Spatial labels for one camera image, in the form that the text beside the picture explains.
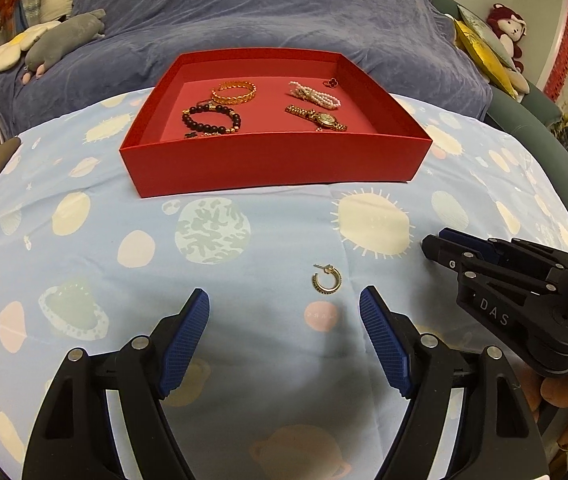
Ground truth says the red curtain tie bow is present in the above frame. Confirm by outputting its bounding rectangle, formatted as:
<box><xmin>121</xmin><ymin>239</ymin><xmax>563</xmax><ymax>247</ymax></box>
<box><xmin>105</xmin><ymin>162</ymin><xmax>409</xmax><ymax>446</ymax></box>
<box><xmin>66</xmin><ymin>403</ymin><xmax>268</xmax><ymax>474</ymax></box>
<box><xmin>0</xmin><ymin>0</ymin><xmax>19</xmax><ymax>30</ymax></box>

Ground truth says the gold hoop earring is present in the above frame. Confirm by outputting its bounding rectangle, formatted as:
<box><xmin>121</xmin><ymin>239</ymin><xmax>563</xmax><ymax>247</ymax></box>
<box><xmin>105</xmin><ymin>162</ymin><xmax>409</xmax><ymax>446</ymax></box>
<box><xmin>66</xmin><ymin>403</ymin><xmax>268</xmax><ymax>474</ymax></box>
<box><xmin>311</xmin><ymin>263</ymin><xmax>342</xmax><ymax>296</ymax></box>

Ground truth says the red monkey plush toy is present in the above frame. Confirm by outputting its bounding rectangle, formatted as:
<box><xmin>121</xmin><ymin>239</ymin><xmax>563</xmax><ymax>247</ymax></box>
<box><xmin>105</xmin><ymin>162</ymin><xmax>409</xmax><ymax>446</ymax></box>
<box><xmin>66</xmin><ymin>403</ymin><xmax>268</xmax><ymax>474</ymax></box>
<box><xmin>487</xmin><ymin>3</ymin><xmax>527</xmax><ymax>73</ymax></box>

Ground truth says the gold wrist watch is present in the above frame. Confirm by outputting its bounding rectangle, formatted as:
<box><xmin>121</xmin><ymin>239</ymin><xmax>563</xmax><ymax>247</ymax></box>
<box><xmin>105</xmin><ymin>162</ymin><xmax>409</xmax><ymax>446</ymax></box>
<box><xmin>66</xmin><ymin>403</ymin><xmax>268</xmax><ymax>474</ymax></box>
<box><xmin>285</xmin><ymin>105</ymin><xmax>347</xmax><ymax>131</ymax></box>

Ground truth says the black bead bracelet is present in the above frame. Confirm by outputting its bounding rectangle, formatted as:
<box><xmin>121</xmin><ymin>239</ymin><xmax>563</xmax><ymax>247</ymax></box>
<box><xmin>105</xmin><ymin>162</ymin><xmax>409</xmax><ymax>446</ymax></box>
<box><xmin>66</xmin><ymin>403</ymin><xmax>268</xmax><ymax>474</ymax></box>
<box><xmin>180</xmin><ymin>101</ymin><xmax>243</xmax><ymax>137</ymax></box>

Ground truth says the pearl bracelet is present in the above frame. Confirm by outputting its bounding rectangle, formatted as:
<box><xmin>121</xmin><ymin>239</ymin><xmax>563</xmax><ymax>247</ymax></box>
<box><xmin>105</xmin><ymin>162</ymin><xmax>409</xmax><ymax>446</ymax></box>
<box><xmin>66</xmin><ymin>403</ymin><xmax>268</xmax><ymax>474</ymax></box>
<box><xmin>287</xmin><ymin>80</ymin><xmax>342</xmax><ymax>111</ymax></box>

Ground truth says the right hand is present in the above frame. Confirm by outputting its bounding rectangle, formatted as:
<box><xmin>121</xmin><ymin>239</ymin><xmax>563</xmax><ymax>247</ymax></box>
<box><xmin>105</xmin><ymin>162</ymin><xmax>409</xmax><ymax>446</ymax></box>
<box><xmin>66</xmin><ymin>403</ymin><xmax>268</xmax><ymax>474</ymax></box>
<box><xmin>514</xmin><ymin>362</ymin><xmax>568</xmax><ymax>479</ymax></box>

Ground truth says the white flower plush cushion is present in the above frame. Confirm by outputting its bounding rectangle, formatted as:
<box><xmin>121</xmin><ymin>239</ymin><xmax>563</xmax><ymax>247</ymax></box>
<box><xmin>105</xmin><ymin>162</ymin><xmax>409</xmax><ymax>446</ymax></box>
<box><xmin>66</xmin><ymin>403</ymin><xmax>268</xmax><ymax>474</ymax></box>
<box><xmin>0</xmin><ymin>20</ymin><xmax>60</xmax><ymax>73</ymax></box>

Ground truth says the green bed frame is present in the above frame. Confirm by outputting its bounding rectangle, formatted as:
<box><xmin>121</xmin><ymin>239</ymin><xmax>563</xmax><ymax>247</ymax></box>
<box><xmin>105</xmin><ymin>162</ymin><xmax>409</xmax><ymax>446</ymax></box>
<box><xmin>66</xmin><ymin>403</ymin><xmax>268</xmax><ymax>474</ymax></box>
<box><xmin>430</xmin><ymin>0</ymin><xmax>568</xmax><ymax>231</ymax></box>

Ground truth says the red jewelry tray box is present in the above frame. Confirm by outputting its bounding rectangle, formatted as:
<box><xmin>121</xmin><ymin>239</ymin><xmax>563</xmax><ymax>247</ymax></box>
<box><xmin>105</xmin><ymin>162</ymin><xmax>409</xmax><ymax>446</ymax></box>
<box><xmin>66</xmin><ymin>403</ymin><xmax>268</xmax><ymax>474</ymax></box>
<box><xmin>119</xmin><ymin>48</ymin><xmax>432</xmax><ymax>197</ymax></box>

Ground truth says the gold cushion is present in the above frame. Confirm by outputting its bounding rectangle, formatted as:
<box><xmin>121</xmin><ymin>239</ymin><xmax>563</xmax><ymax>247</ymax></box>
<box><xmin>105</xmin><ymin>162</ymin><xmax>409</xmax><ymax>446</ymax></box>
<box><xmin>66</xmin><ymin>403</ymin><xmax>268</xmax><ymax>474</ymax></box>
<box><xmin>453</xmin><ymin>20</ymin><xmax>518</xmax><ymax>99</ymax></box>

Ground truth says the grey silver cushion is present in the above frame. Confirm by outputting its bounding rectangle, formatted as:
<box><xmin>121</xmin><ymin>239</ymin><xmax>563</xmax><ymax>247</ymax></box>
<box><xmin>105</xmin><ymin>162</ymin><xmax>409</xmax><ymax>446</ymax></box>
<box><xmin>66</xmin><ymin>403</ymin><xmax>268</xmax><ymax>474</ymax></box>
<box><xmin>458</xmin><ymin>6</ymin><xmax>530</xmax><ymax>96</ymax></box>

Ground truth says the grey plush toy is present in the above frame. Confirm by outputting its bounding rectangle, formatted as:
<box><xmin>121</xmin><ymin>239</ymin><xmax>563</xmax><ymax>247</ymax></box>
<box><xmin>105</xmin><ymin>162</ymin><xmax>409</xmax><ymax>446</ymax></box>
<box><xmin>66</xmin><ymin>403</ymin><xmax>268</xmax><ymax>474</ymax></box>
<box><xmin>22</xmin><ymin>9</ymin><xmax>106</xmax><ymax>84</ymax></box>

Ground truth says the planet print light-blue cloth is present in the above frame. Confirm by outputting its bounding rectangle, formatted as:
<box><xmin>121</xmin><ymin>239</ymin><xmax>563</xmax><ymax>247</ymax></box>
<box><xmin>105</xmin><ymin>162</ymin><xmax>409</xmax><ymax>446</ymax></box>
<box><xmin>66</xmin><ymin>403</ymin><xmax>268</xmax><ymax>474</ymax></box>
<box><xmin>0</xmin><ymin>91</ymin><xmax>568</xmax><ymax>479</ymax></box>

